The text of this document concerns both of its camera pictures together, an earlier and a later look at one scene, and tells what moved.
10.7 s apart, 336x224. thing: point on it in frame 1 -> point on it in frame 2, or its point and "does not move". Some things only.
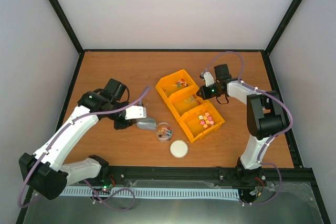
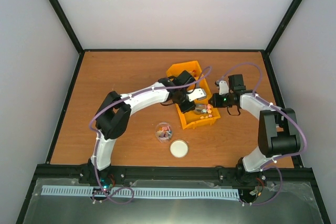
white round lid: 179,148 does not move
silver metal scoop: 147,123 -> 200,111
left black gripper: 118,125 -> 184,109
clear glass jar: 164,132 does not move
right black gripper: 205,95 -> 216,104
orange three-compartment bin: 197,117 -> 192,67
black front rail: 300,174 does not move
